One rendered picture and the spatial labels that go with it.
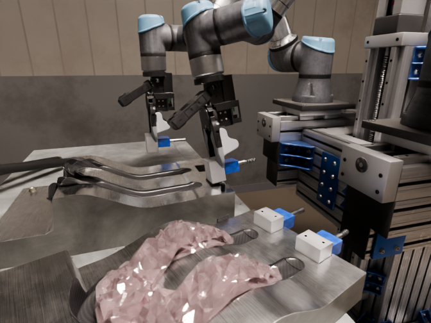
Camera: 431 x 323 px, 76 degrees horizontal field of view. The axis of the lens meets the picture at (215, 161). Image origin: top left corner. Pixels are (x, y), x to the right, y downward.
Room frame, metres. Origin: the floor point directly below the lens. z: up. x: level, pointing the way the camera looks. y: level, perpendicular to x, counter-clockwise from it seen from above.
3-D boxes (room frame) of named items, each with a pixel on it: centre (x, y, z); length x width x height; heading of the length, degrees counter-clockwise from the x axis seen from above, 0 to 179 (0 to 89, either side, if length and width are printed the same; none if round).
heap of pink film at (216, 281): (0.33, 0.04, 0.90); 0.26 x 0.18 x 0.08; 126
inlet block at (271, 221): (0.53, -0.15, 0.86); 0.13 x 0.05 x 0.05; 126
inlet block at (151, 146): (0.90, 0.16, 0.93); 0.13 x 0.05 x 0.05; 108
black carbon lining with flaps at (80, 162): (0.63, 0.21, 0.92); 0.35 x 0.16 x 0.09; 109
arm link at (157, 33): (0.89, 0.18, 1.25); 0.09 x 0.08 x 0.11; 123
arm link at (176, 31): (0.93, 0.09, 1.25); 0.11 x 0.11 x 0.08; 33
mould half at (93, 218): (0.63, 0.23, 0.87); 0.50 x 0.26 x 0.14; 109
